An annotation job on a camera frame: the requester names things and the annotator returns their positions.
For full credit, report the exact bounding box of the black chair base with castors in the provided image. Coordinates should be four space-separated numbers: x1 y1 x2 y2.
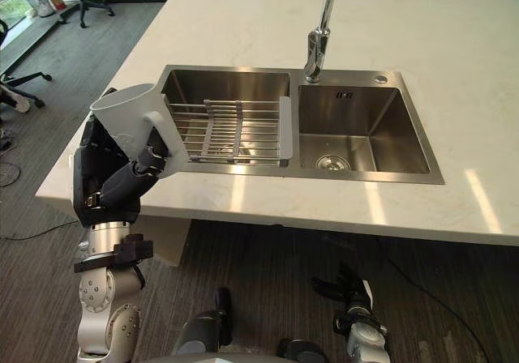
0 70 53 113

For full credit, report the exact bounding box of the white marble kitchen island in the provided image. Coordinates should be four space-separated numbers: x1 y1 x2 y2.
34 0 519 247

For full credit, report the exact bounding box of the silver robot right leg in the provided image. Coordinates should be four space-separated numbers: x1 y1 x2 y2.
277 337 329 363

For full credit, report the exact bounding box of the stainless steel double sink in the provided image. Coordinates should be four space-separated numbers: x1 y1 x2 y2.
150 64 445 186

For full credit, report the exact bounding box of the black wire waste basket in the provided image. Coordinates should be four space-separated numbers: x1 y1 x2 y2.
19 0 54 19

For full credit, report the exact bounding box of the silver robot leg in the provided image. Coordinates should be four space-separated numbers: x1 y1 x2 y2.
172 286 234 358
277 337 329 363

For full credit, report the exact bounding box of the sink drain strainer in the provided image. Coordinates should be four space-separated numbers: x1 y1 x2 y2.
315 154 352 171

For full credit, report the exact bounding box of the silver robot left leg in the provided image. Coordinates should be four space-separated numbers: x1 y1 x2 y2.
172 286 234 358

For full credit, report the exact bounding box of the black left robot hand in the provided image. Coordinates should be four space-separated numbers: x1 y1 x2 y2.
71 117 171 227

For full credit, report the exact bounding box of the grey wire dish rack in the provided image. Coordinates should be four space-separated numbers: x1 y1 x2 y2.
161 92 295 165

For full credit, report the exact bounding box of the black floor cable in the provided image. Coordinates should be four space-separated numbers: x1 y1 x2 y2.
375 237 494 363

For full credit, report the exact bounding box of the white cup with handle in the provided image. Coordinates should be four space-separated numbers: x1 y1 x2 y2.
88 83 191 177

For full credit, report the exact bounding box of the chrome kitchen faucet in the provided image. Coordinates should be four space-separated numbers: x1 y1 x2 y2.
303 0 340 84

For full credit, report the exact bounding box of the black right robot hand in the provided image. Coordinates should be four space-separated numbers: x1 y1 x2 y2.
311 262 376 312

